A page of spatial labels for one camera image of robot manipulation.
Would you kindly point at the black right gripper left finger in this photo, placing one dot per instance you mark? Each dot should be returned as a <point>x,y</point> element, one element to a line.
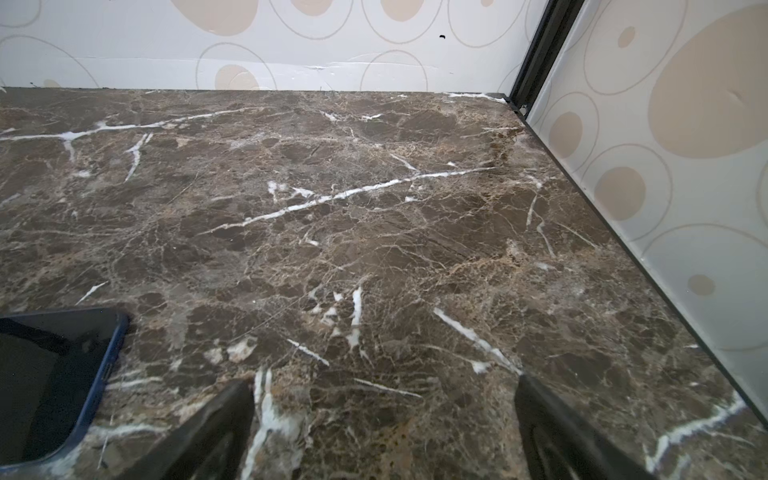
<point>209,445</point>

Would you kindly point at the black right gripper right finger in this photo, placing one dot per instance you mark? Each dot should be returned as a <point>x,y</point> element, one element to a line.
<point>559,444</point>

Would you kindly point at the blue-edged phone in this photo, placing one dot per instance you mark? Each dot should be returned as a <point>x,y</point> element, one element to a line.
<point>54,369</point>

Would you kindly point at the black corner frame post right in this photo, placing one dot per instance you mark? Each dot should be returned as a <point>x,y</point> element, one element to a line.
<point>558,19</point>

